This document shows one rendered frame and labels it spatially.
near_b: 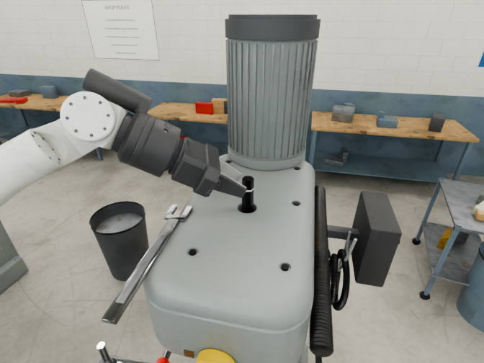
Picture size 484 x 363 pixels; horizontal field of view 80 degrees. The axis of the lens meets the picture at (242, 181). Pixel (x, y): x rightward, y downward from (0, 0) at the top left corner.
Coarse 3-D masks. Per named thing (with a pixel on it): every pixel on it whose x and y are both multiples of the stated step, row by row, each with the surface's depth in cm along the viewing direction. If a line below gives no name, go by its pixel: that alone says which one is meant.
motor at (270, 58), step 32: (256, 32) 54; (288, 32) 54; (256, 64) 57; (288, 64) 57; (256, 96) 60; (288, 96) 60; (256, 128) 64; (288, 128) 64; (256, 160) 68; (288, 160) 68
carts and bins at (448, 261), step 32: (448, 192) 257; (480, 192) 257; (96, 224) 266; (128, 224) 270; (480, 224) 218; (128, 256) 260; (448, 256) 261; (480, 256) 221; (480, 288) 222; (480, 320) 229
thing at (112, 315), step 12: (168, 216) 52; (180, 216) 52; (168, 228) 49; (156, 240) 47; (156, 252) 44; (144, 264) 42; (132, 276) 40; (144, 276) 41; (132, 288) 39; (120, 300) 37; (108, 312) 36; (120, 312) 36
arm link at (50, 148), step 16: (48, 128) 44; (64, 128) 46; (16, 144) 39; (32, 144) 39; (48, 144) 44; (64, 144) 45; (80, 144) 47; (32, 160) 39; (48, 160) 40; (64, 160) 44
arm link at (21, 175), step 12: (12, 144) 39; (0, 156) 38; (12, 156) 38; (0, 168) 38; (12, 168) 39; (24, 168) 39; (0, 180) 38; (12, 180) 39; (24, 180) 40; (36, 180) 42; (0, 192) 39; (12, 192) 40; (0, 204) 40
